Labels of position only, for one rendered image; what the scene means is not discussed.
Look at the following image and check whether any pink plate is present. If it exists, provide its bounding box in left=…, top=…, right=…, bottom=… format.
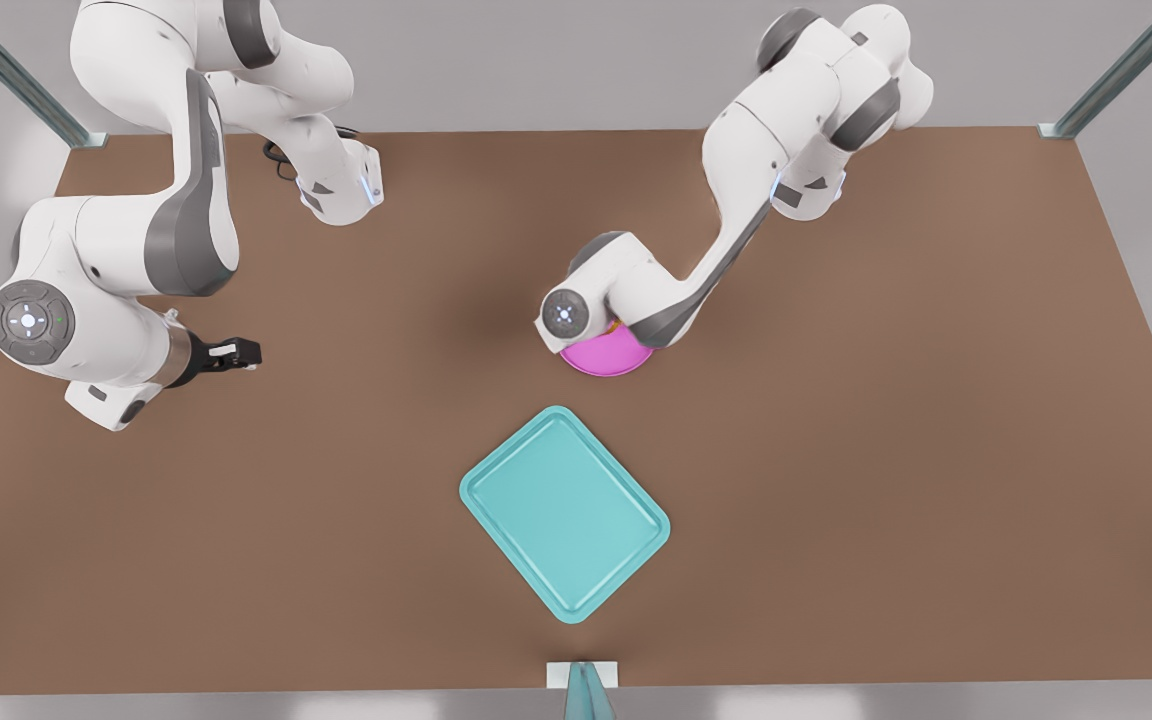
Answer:
left=559, top=325, right=655, bottom=378

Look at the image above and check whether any teal tray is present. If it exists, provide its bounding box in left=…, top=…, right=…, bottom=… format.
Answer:
left=459, top=405, right=671, bottom=625

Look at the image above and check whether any black cable loop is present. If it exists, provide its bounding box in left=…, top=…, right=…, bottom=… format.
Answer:
left=263, top=125, right=360, bottom=182

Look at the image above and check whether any silver frame post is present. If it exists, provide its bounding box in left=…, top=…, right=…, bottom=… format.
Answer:
left=547, top=661, right=620, bottom=720
left=0, top=0, right=108, bottom=150
left=1038, top=0, right=1152, bottom=140

